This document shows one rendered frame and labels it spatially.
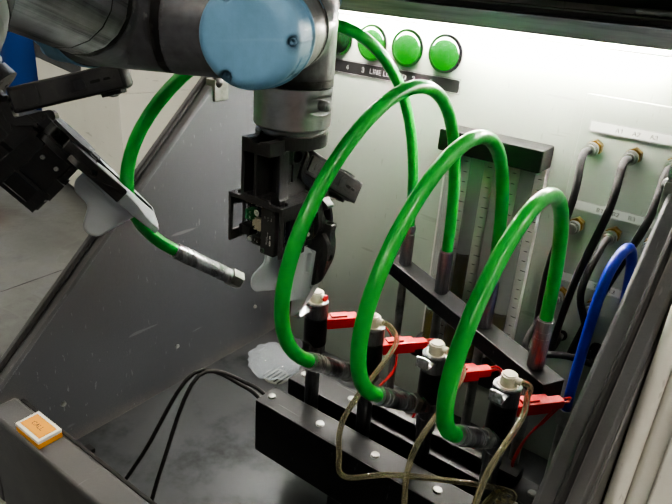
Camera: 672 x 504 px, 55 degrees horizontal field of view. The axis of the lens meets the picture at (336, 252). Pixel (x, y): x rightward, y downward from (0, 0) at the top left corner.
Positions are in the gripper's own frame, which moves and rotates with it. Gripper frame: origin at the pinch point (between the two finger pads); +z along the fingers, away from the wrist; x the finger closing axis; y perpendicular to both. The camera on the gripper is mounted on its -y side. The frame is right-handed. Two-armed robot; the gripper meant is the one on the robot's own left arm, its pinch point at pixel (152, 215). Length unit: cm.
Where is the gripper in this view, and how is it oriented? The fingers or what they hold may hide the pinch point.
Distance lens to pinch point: 71.4
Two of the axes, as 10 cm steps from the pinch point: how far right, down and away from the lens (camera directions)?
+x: 2.9, 2.0, -9.4
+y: -6.9, 7.2, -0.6
